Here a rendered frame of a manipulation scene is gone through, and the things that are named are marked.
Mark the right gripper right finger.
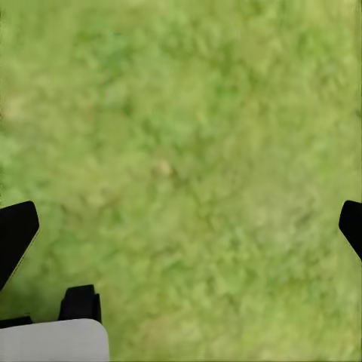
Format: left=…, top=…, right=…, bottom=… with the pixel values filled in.
left=339, top=200, right=362, bottom=259

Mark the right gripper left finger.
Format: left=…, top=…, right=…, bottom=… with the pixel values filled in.
left=0, top=201, right=39, bottom=290

